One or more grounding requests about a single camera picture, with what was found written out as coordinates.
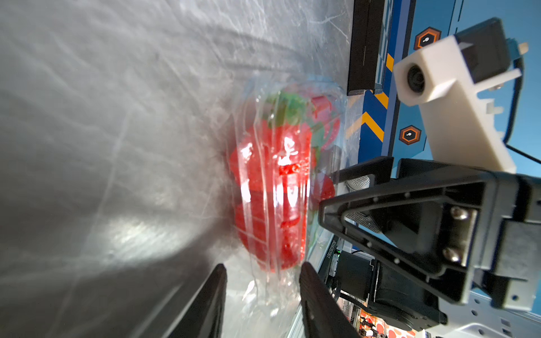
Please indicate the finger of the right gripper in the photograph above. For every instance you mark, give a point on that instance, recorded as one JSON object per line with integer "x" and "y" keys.
{"x": 369, "y": 173}
{"x": 427, "y": 223}

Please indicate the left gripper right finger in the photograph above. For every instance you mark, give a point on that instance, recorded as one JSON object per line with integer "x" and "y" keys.
{"x": 322, "y": 317}

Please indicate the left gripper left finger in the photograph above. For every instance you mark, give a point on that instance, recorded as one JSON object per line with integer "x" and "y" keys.
{"x": 204, "y": 317}

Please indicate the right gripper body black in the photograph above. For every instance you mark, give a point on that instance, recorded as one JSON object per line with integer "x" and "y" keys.
{"x": 504, "y": 258}

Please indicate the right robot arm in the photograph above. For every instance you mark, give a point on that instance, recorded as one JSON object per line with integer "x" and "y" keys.
{"x": 388, "y": 293}

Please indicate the silver microphone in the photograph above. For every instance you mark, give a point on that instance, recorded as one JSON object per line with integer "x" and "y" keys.
{"x": 360, "y": 215}

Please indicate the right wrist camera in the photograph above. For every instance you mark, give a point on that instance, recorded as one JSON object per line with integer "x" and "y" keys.
{"x": 444, "y": 80}

